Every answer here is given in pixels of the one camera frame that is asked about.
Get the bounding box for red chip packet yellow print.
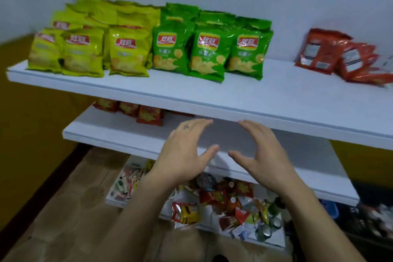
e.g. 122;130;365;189
93;98;119;113
119;102;140;117
136;105;164;126

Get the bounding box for person's right forearm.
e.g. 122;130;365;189
281;183;367;262

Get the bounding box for red snack packet white label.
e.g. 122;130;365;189
335;42;380;80
295;28;353;75
348;68;393;86

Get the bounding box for stack of green chip packets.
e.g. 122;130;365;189
151;2;274;84

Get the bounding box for person's right hand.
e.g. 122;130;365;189
228;120;305;197

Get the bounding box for person's left hand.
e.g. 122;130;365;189
148;118;220;190

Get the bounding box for person's left forearm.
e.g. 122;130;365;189
90;174;176;262

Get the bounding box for stack of yellow chip packets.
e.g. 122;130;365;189
28;0;162;78

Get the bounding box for narrow white shelf board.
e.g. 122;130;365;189
62;105;360;207

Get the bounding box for wide white shelf board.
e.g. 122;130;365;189
6;58;393;151

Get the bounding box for red and yellow foil packet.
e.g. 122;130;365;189
171;202;201;226

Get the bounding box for pile of mixed snack packets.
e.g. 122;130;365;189
176;173;286;241

